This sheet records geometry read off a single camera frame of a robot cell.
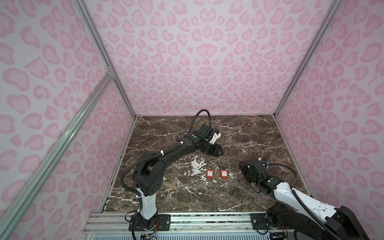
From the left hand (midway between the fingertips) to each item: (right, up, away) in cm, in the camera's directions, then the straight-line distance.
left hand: (221, 150), depth 84 cm
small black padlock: (+22, +5, +23) cm, 32 cm away
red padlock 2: (+2, -13, +5) cm, 14 cm away
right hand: (+10, -8, +2) cm, 13 cm away
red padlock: (-6, -14, +5) cm, 15 cm away
